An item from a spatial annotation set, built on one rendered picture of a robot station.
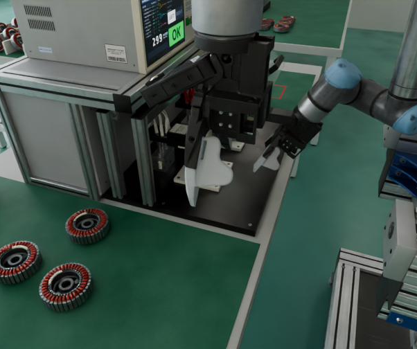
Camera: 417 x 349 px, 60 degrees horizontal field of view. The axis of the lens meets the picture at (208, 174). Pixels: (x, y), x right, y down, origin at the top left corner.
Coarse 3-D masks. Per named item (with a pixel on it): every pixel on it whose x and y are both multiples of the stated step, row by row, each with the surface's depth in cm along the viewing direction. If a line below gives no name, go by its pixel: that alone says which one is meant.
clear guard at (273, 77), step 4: (272, 52) 128; (272, 56) 126; (276, 56) 129; (272, 60) 124; (272, 64) 122; (284, 64) 130; (280, 68) 126; (276, 72) 122; (280, 72) 124; (268, 76) 116; (272, 76) 118; (276, 76) 120; (272, 80) 116
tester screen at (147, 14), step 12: (144, 0) 86; (156, 0) 91; (168, 0) 97; (180, 0) 104; (144, 12) 87; (156, 12) 92; (144, 24) 88; (156, 24) 93; (168, 24) 100; (168, 36) 102; (168, 48) 103
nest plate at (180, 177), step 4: (228, 164) 119; (232, 164) 119; (184, 168) 117; (180, 172) 115; (184, 172) 115; (176, 176) 114; (180, 176) 114; (184, 176) 114; (176, 180) 113; (180, 180) 112; (184, 180) 112; (204, 188) 110; (208, 188) 110; (212, 188) 109; (216, 188) 109
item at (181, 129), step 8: (152, 128) 115; (176, 128) 110; (184, 128) 110; (152, 136) 111; (160, 136) 111; (168, 136) 109; (176, 136) 108; (184, 136) 107; (176, 144) 110; (184, 144) 108; (160, 152) 115
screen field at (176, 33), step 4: (176, 24) 105; (180, 24) 107; (172, 28) 103; (176, 28) 105; (180, 28) 108; (168, 32) 101; (172, 32) 103; (176, 32) 106; (180, 32) 108; (172, 36) 104; (176, 36) 106; (180, 36) 109; (172, 40) 104; (176, 40) 107; (172, 44) 105
